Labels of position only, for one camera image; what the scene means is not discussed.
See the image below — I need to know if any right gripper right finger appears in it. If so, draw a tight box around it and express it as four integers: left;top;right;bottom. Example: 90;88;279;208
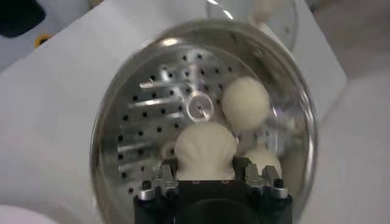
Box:
233;155;289;200

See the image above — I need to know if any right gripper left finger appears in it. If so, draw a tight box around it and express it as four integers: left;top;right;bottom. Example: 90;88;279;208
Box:
138;157;179;201

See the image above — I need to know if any white steamed baozi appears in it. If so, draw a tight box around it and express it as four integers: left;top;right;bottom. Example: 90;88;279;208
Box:
243;142;283;183
221;75;271;131
174;121;238;181

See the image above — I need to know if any glass lid with cream handle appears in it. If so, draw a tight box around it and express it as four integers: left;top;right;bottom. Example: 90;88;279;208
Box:
205;0;299;52

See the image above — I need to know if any perforated steel steamer basket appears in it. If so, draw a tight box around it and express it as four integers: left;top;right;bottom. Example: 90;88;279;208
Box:
90;18;319;224

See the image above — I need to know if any white round plate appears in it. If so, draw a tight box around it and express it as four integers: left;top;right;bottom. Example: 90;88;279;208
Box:
0;204;51;224

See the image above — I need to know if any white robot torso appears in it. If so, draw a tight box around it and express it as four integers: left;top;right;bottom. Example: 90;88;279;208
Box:
0;0;92;72

